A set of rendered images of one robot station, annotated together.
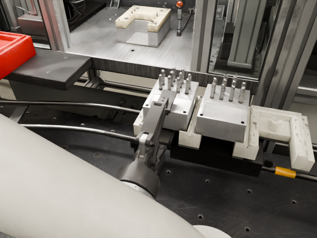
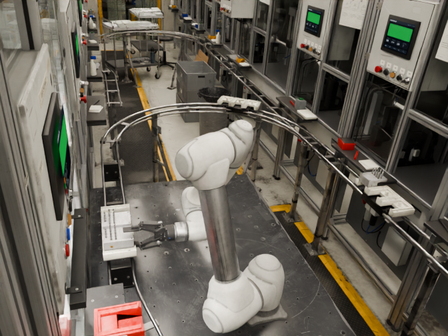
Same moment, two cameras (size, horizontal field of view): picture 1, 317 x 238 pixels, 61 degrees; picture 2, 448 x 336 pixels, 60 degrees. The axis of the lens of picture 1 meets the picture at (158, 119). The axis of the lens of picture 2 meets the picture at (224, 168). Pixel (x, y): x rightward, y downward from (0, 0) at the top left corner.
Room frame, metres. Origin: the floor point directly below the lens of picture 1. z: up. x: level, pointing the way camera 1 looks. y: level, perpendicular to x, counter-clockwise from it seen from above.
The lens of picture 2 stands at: (0.92, 1.32, 2.05)
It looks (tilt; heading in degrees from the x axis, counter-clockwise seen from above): 29 degrees down; 234
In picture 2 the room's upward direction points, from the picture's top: 4 degrees clockwise
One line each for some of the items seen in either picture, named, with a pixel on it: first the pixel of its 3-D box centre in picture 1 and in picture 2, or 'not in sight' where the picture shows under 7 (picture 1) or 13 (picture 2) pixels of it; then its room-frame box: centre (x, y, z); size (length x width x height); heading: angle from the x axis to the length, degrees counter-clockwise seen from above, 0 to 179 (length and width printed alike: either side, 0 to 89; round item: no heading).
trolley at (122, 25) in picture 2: not in sight; (132, 49); (-1.61, -5.08, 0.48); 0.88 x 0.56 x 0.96; 1
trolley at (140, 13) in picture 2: not in sight; (147, 33); (-2.37, -6.18, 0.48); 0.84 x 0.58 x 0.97; 81
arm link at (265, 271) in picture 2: not in sight; (263, 280); (0.04, 0.45, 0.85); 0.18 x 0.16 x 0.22; 11
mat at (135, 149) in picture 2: not in sight; (125, 95); (-1.14, -4.24, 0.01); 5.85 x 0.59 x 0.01; 73
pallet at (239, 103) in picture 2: not in sight; (239, 105); (-1.10, -1.34, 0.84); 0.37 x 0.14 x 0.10; 131
